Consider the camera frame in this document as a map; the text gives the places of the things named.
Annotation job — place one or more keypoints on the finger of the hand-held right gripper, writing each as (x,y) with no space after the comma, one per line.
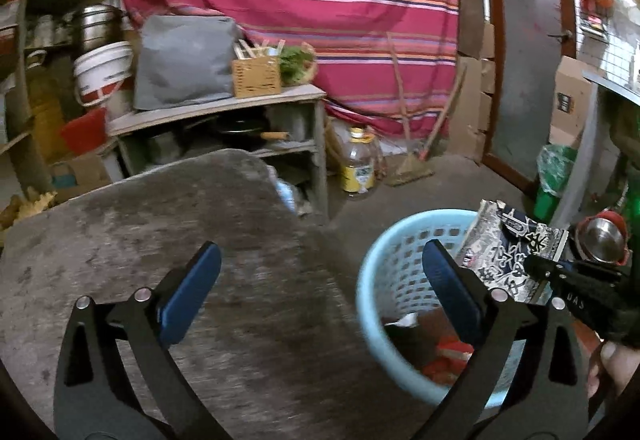
(547,267)

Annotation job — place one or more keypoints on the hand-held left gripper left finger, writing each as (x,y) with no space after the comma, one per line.
(192,292)

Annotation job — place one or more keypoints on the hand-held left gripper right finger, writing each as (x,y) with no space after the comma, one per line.
(450,290)

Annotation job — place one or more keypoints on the black white patterned packet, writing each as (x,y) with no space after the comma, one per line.
(505,245)

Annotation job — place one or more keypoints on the red snack bag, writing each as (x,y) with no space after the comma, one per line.
(456,351)

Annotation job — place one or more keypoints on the blue plastic basket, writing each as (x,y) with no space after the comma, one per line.
(400,250)

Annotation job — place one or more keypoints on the orange wrapper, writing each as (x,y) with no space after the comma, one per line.
(442,374)

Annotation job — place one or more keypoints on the person's right hand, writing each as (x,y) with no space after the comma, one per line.
(610,362)

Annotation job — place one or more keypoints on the green plastic bag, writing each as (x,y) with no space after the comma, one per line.
(552,180)

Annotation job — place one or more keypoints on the grey side table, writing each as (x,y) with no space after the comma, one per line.
(580,164)

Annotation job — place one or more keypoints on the straw broom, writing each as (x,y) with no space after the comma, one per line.
(410,172)

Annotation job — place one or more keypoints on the bluish plastic bag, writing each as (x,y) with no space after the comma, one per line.
(290,195)

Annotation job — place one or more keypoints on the grey metal pot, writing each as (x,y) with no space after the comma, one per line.
(162,147)

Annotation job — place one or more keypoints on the large cardboard box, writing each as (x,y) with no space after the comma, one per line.
(570,119)

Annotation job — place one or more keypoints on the cooking oil bottle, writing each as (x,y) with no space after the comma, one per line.
(357,169)

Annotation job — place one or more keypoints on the stack of cardboard pieces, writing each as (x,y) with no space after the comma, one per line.
(467,129)

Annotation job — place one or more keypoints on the wooden stick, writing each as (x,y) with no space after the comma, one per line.
(442,114)

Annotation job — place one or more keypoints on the low wooden cabinet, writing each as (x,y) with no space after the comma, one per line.
(225,102)

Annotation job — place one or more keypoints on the grey door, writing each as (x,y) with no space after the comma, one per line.
(525,69)

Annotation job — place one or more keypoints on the wooden shelf unit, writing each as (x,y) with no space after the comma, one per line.
(25,154)

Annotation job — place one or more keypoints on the wooden utensil holder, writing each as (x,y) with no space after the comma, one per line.
(257,77)

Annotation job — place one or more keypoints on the yellow oil jug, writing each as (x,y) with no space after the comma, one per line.
(45,114)

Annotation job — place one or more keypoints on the grey cushion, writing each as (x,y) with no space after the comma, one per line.
(185,59)

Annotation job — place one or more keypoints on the white plastic bucket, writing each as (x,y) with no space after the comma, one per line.
(102,69)

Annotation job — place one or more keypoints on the bundle of chopsticks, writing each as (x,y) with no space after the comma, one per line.
(250,52)

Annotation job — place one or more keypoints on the bag of leafy greens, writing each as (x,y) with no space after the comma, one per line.
(295,64)

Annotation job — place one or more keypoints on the steel stockpot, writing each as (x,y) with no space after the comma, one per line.
(97,27)

